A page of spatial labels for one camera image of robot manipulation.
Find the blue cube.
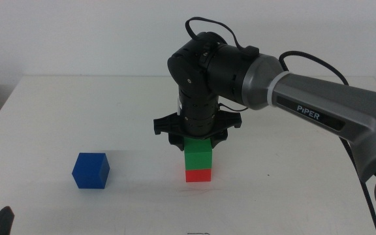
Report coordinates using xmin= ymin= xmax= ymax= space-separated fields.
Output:
xmin=71 ymin=152 xmax=111 ymax=189

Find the red cube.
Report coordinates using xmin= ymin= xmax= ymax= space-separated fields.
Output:
xmin=185 ymin=168 xmax=212 ymax=183

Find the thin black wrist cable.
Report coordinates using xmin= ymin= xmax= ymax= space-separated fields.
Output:
xmin=185 ymin=16 xmax=260 ymax=56

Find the green cube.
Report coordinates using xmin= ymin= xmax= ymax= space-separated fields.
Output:
xmin=183 ymin=136 xmax=213 ymax=171

